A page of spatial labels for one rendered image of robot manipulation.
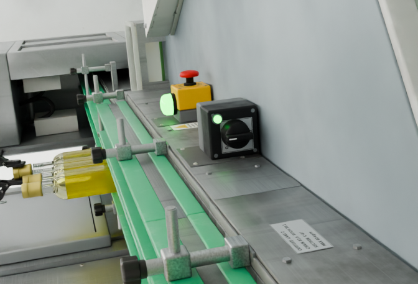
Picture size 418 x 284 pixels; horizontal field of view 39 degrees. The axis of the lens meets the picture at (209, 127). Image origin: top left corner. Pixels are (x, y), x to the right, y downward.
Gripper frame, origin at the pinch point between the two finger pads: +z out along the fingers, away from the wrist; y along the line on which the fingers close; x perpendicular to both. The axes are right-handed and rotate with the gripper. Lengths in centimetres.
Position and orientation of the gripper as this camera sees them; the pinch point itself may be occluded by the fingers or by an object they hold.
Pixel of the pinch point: (17, 172)
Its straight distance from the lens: 152.4
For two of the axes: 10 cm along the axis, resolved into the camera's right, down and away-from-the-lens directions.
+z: 10.0, -0.8, -0.2
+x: 0.0, -2.2, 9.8
